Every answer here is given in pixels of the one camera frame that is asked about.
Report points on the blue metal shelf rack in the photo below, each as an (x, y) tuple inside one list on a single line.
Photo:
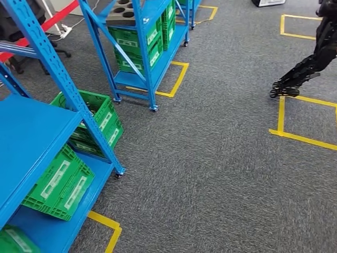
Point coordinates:
[(26, 139), (168, 59), (193, 14)]

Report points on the green plastic crate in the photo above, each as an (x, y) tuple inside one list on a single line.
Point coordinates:
[(76, 192), (126, 35), (126, 64), (170, 35), (53, 178), (168, 10), (84, 146), (16, 241), (102, 104)]

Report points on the grey tray with holes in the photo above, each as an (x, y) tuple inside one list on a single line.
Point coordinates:
[(121, 14)]

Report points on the white power strip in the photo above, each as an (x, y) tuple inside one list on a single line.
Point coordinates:
[(65, 31)]

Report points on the white equipment case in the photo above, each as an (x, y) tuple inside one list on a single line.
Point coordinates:
[(268, 2)]

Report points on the red barrier belt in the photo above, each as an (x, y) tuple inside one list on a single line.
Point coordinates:
[(53, 21)]

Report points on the black office chair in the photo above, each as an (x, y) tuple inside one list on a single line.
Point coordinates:
[(7, 24)]

